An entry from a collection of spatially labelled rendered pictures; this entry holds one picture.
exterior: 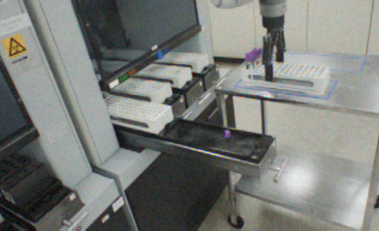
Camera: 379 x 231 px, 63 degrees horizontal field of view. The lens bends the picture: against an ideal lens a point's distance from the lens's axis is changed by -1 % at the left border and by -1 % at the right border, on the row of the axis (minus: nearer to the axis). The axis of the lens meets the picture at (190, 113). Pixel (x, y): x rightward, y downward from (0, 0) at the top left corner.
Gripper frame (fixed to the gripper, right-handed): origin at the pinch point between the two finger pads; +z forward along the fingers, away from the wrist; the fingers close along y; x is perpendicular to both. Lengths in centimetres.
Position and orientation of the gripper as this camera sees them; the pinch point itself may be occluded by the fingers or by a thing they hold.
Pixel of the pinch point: (274, 70)
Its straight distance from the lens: 120.5
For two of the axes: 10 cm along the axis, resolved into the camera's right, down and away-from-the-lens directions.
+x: -8.2, -1.7, 5.5
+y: 5.5, -5.0, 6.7
